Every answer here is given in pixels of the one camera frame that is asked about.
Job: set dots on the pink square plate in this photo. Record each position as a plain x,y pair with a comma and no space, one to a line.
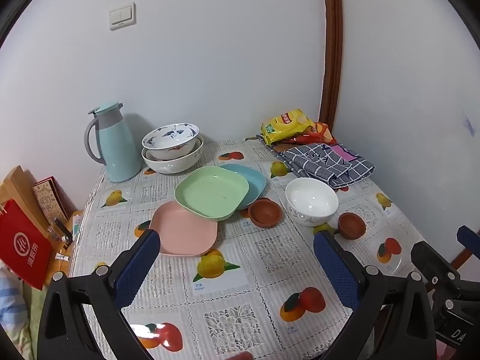
183,232

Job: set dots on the green blanket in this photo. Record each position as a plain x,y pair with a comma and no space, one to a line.
35,307

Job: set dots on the small white tube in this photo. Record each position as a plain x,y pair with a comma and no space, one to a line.
63,257

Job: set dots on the brown wooden door frame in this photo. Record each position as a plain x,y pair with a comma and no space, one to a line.
332,45

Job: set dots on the small black device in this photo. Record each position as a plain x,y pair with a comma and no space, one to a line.
62,232

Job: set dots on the pastel patterned bedding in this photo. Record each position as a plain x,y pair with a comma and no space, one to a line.
11,307

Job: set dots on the red chips bag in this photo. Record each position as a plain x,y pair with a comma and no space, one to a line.
322,133

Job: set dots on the green square plate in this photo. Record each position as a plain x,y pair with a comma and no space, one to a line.
210,193

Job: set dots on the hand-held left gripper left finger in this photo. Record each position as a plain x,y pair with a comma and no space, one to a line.
138,266

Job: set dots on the white bowl with grey swirls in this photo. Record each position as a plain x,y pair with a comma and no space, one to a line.
311,198

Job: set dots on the white teal tube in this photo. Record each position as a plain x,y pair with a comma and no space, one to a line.
77,227

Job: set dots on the fruit print tablecloth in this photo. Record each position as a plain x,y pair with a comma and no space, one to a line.
262,257

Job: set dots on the blue square plate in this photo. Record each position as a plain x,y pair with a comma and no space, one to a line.
255,183

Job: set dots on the wooden bedside cabinet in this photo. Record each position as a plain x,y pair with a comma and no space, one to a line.
60,270

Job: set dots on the white light switch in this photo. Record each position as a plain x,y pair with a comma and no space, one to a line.
122,16

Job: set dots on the large white swirl bowl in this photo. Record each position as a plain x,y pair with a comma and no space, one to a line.
176,165

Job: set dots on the teal thermos jug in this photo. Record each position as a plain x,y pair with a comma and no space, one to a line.
120,150

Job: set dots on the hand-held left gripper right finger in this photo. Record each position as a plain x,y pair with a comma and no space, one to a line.
335,266

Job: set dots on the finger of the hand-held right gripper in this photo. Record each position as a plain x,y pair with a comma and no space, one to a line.
468,242
431,260

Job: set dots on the patterned book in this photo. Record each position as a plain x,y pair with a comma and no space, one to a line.
48,198

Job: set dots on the red paper bag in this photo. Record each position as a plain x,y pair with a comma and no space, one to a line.
24,247

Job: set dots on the brown clay bowl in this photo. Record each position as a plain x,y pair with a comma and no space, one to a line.
351,225
265,213

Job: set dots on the blue patterned white bowl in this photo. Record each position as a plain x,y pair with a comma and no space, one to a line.
168,135

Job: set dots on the yellow chips bag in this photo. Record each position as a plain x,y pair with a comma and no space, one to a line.
287,125

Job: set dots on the grey checked cloth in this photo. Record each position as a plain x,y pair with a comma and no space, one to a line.
322,165

